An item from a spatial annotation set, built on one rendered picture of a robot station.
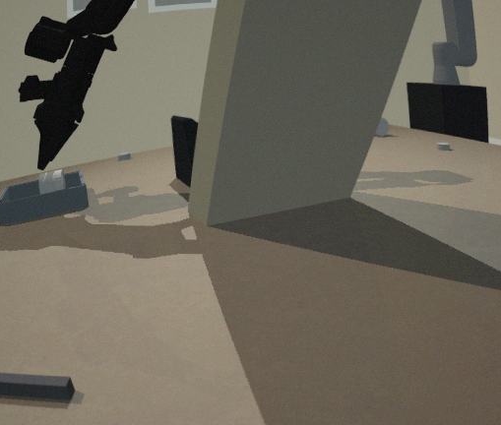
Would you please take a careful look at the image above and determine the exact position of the white cylinder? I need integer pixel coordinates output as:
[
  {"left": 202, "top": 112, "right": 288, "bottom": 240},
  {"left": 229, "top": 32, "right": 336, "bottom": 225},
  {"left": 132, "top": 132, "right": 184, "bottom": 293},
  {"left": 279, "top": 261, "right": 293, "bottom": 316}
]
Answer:
[{"left": 38, "top": 169, "right": 66, "bottom": 194}]

